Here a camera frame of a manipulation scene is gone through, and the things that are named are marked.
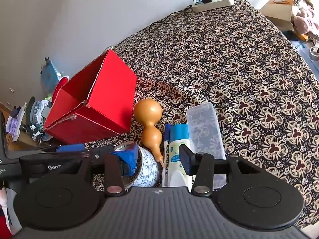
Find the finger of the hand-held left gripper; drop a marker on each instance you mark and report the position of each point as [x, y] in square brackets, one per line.
[71, 148]
[37, 166]

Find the blue checked cloth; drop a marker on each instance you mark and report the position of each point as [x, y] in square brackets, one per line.
[41, 127]

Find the clear plastic case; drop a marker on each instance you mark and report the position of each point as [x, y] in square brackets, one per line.
[204, 129]

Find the brown cardboard box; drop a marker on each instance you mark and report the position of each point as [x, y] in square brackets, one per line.
[279, 7]

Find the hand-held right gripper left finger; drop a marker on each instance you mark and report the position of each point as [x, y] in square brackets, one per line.
[128, 159]

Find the white printed tape roll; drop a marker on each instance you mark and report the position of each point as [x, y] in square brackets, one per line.
[147, 169]

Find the white bottle with blue cap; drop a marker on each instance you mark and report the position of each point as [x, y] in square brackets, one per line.
[180, 134]

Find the blue bag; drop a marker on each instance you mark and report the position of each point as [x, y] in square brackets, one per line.
[51, 74]

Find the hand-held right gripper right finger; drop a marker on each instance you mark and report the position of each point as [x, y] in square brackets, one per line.
[185, 160]

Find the white whiteboard marker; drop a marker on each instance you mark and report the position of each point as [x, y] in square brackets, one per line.
[169, 159]

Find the pink cloth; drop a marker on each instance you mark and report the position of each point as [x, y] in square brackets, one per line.
[305, 17]

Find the tan wooden gourd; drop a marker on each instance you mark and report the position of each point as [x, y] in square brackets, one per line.
[148, 112]

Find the red cardboard box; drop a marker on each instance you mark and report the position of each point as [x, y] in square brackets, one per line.
[109, 92]

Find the white power strip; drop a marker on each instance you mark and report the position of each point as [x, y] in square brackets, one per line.
[219, 1]

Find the floral patterned cloth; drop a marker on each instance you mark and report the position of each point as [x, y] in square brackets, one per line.
[236, 67]

